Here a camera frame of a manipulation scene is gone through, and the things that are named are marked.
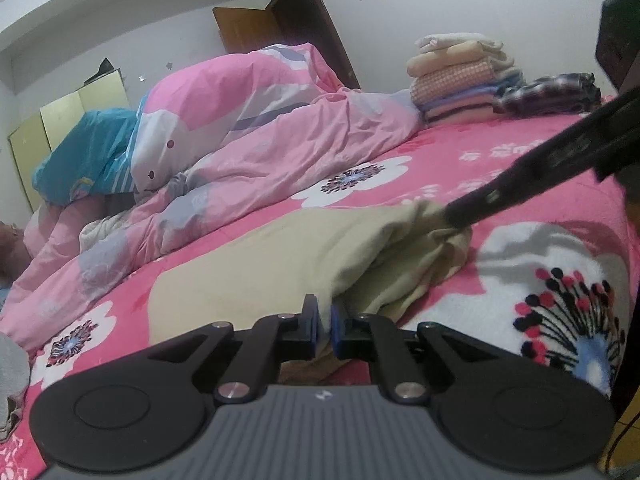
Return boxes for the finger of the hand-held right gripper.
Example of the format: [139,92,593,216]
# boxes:
[445,120,596,228]

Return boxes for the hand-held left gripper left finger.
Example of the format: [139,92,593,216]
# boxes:
[147,294,320,404]

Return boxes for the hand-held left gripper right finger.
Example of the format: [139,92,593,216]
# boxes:
[331,300,503,404]

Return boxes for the beige pants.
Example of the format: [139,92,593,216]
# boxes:
[149,202,473,376]

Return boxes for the stack of folded clothes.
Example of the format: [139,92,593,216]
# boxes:
[406,32,526,126]

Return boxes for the dark plaid garment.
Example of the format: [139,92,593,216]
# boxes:
[492,72,603,118]

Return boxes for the pink flower-print blanket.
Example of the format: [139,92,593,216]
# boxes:
[0,95,636,480]

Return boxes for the pink floral quilt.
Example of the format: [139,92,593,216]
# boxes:
[0,87,421,356]

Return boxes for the white knit cloth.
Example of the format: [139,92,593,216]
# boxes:
[79,212,136,251]

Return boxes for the dark wooden door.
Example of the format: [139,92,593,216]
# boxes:
[212,0,361,91]

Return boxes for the grey garment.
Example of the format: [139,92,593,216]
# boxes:
[0,335,31,441]

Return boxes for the brown plush toy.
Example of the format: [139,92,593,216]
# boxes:
[0,220,31,281]

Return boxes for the pale yellow wardrobe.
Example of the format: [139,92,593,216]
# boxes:
[7,67,131,213]

